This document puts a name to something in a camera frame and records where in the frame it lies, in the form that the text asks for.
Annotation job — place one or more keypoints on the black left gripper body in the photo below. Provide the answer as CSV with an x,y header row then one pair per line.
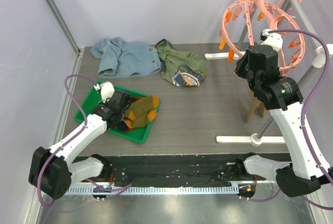
x,y
122,113

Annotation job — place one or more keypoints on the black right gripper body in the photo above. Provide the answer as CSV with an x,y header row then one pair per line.
x,y
241,66

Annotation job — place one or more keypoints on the olive orange sock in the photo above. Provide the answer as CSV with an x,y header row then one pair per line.
x,y
141,121
141,106

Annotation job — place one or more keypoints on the brown ribbed sock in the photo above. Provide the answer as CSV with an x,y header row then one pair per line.
x,y
255,103
262,109

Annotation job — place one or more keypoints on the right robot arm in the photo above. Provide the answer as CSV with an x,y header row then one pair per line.
x,y
308,169

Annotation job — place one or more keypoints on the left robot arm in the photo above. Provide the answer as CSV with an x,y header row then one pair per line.
x,y
54,170

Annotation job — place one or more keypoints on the green plastic tray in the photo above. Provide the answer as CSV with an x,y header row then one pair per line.
x,y
93,104

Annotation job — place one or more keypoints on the light blue denim garment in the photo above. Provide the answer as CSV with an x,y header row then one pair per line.
x,y
121,59

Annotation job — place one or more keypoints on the olive green printed shirt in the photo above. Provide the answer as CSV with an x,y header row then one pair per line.
x,y
180,68

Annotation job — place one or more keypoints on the grey drying rack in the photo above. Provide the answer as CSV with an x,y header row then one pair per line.
x,y
256,139

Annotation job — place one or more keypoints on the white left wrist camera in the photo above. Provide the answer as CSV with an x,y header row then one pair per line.
x,y
106,90

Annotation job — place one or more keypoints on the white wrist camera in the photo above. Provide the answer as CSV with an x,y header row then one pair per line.
x,y
106,90
271,39

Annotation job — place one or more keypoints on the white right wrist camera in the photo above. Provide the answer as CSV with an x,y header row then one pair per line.
x,y
271,39

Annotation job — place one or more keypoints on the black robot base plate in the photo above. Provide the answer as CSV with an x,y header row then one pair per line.
x,y
174,171

